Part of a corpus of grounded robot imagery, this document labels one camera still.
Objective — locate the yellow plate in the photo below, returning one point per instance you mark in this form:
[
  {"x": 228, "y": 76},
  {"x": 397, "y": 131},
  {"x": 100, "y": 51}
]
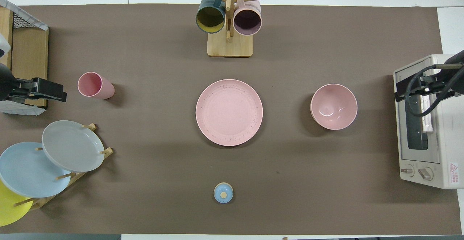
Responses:
[{"x": 7, "y": 211}]

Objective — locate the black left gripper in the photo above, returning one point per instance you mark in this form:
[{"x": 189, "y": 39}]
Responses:
[{"x": 29, "y": 89}]

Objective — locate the pink plastic cup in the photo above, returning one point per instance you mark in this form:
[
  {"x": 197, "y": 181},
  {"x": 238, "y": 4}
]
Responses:
[{"x": 88, "y": 84}]

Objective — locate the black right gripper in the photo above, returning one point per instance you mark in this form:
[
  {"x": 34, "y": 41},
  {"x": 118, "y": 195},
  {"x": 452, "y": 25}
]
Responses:
[{"x": 436, "y": 84}]

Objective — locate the wooden plate rack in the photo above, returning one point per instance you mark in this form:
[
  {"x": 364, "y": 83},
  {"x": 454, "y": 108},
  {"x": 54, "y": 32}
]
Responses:
[{"x": 108, "y": 152}]

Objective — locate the brown table mat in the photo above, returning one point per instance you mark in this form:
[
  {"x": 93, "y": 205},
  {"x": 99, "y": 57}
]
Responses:
[{"x": 145, "y": 182}]

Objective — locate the beige toaster oven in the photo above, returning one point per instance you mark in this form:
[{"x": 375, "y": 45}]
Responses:
[{"x": 417, "y": 167}]

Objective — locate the blue jar with cork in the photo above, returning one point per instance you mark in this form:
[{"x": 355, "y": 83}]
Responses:
[{"x": 223, "y": 193}]

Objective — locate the white checked cloth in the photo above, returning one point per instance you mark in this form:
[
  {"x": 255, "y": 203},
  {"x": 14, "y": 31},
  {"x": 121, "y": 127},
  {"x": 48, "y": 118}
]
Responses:
[{"x": 21, "y": 110}]

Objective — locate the dark green mug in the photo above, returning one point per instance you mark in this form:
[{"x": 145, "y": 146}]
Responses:
[{"x": 210, "y": 19}]

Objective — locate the light blue plate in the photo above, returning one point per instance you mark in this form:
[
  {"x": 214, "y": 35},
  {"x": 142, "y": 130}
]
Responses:
[{"x": 25, "y": 171}]

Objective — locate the wooden mug tree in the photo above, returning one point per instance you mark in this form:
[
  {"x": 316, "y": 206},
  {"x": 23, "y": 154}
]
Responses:
[{"x": 230, "y": 48}]

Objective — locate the pink mug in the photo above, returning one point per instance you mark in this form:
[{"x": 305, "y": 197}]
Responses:
[{"x": 247, "y": 20}]

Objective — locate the pink bowl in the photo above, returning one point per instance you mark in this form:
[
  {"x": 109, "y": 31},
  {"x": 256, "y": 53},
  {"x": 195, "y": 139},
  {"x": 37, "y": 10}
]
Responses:
[{"x": 333, "y": 107}]

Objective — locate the gray plate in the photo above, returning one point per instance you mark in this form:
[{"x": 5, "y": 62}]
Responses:
[{"x": 72, "y": 145}]

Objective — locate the pink speckled plate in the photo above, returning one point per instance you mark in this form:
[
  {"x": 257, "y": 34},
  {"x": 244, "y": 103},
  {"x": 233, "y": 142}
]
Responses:
[{"x": 229, "y": 113}]

